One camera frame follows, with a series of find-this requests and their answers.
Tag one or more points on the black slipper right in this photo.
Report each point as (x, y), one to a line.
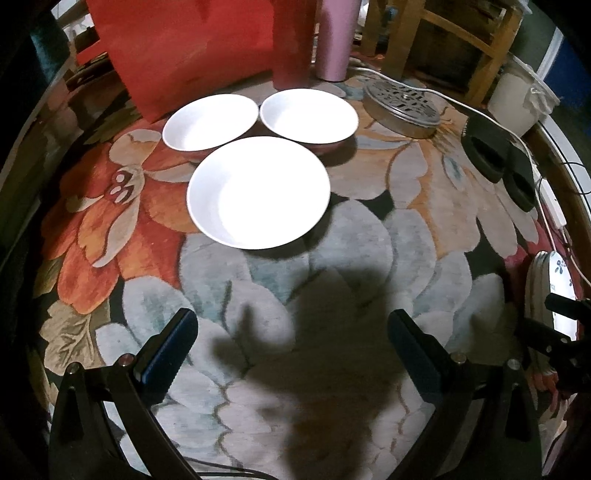
(518, 179)

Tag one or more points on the round metal perforated tin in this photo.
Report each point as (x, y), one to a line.
(401, 109)

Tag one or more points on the dark red thermos bottle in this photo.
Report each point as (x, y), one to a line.
(293, 35)

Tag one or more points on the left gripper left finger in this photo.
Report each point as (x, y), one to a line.
(159, 360)

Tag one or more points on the black slipper left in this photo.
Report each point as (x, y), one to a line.
(486, 145)

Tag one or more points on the large bear plate lovable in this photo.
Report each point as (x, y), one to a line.
(556, 278)

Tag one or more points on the pink thermos bottle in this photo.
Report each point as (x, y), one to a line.
(335, 38)

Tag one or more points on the white power strip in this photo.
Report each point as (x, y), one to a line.
(549, 200)

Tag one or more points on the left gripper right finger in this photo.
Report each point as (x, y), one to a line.
(424, 358)

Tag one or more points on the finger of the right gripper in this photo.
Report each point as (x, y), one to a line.
(578, 310)
(557, 347)

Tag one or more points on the white bowl front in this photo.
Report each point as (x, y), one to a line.
(258, 193)

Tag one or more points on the white plate with leaf pattern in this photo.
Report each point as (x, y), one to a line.
(535, 308)

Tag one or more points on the wooden chair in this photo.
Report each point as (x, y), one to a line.
(458, 46)

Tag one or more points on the white trash bin with liner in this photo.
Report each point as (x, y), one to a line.
(521, 98)

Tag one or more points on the red shopping bag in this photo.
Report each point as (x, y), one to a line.
(168, 53)

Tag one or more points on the white bowl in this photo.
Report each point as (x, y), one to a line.
(258, 193)
(209, 122)
(316, 119)

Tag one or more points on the black slipper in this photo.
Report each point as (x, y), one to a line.
(518, 179)
(486, 145)

